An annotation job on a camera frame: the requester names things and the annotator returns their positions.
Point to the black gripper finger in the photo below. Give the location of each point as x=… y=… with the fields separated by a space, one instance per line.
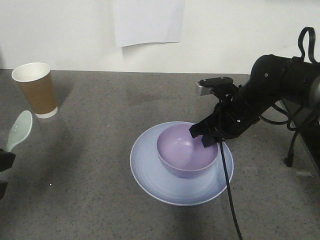
x=3 y=188
x=6 y=160

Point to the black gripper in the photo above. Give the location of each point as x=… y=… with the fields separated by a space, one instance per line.
x=239 y=107

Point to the purple plastic bowl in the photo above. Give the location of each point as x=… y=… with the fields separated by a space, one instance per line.
x=182 y=155

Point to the mint green plastic spoon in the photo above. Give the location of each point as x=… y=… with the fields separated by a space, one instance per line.
x=20 y=130

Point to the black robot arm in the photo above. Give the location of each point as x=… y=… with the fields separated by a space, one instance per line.
x=272 y=78

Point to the light blue plate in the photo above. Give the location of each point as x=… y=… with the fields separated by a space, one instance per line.
x=158 y=182

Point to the brown paper cup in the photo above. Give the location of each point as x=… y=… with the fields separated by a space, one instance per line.
x=35 y=82

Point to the black induction cooktop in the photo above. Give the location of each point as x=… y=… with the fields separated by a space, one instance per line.
x=308 y=122

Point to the white paper sheet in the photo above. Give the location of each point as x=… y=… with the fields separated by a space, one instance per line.
x=148 y=21

